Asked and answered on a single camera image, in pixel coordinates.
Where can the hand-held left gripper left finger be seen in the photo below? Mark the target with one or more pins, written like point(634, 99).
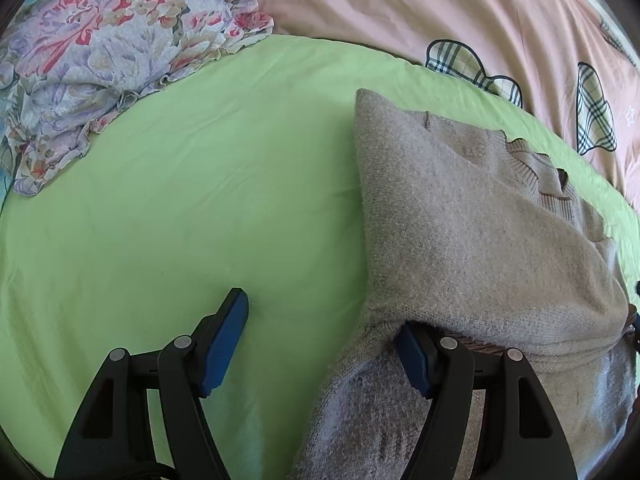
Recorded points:
point(226, 340)

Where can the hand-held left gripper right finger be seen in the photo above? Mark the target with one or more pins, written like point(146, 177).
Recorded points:
point(415, 355)

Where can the grey knit sweater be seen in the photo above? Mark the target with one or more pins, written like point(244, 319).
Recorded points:
point(450, 210)

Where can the green bed sheet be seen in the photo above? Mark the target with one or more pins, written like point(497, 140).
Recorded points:
point(200, 210)

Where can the floral ruffled cloth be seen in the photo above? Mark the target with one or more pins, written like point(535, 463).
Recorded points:
point(100, 60)

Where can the pink quilt with plaid hearts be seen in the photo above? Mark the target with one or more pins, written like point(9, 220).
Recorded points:
point(375, 10)

